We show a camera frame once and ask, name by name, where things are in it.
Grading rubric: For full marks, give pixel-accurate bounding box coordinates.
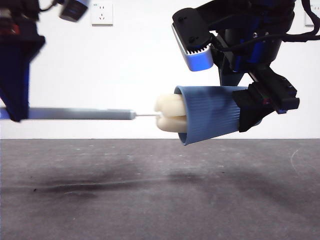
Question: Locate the blue ribbed plastic cup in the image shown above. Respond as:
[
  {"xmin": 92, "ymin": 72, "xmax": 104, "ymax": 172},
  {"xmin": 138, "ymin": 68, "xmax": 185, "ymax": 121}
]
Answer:
[{"xmin": 174, "ymin": 85, "xmax": 248, "ymax": 146}]

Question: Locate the grey-handled sponge cup brush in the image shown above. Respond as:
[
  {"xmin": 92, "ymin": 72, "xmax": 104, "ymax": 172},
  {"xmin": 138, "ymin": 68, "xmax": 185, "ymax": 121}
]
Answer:
[{"xmin": 0, "ymin": 92, "xmax": 187, "ymax": 133}]

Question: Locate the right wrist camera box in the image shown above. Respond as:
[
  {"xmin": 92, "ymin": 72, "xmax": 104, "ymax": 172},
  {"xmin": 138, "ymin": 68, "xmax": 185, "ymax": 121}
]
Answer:
[{"xmin": 171, "ymin": 7, "xmax": 215, "ymax": 73}]

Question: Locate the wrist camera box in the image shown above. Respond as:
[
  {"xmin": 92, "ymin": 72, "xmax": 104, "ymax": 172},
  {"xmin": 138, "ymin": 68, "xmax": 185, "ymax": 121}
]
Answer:
[
  {"xmin": 171, "ymin": 7, "xmax": 215, "ymax": 73},
  {"xmin": 58, "ymin": 0, "xmax": 90, "ymax": 23}
]

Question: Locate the white wall socket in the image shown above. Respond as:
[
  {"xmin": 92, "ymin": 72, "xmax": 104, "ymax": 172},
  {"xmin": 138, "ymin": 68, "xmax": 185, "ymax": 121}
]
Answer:
[
  {"xmin": 91, "ymin": 2, "xmax": 114, "ymax": 27},
  {"xmin": 304, "ymin": 3, "xmax": 316, "ymax": 28}
]

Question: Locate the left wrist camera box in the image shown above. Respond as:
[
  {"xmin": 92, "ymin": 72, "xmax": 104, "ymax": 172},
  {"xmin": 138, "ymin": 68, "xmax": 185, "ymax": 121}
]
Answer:
[{"xmin": 58, "ymin": 0, "xmax": 90, "ymax": 23}]

